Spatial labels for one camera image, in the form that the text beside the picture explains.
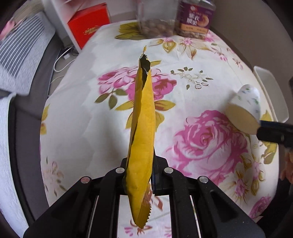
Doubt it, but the floral paper cup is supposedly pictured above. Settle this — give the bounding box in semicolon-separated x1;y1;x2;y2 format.
225;84;261;135

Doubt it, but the yellow snack wrapper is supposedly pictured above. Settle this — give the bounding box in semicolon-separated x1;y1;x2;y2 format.
124;49;155;229

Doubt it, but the white trash bin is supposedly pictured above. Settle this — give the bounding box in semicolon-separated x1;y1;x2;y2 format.
253;66;289;123

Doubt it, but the floral tablecloth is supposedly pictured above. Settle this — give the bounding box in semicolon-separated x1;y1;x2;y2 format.
40;22;279;220

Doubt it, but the grey sofa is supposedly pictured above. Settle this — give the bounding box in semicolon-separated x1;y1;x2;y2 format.
1;31;63;223

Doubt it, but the purple label cashew jar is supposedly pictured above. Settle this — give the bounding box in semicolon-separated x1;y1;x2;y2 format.
176;0;216;40

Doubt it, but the clear jar with nuts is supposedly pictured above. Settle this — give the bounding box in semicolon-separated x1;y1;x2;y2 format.
136;0;179;38

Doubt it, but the grey striped sofa cover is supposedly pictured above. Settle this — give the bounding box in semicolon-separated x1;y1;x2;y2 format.
1;12;55;96

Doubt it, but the red gift box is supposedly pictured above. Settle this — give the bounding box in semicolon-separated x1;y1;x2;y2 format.
68;3;110;49

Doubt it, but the white bookshelf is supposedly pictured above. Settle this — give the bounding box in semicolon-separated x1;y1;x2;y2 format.
42;0;137;52

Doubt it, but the white power cable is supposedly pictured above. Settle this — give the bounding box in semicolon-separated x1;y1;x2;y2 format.
53;45;79;73

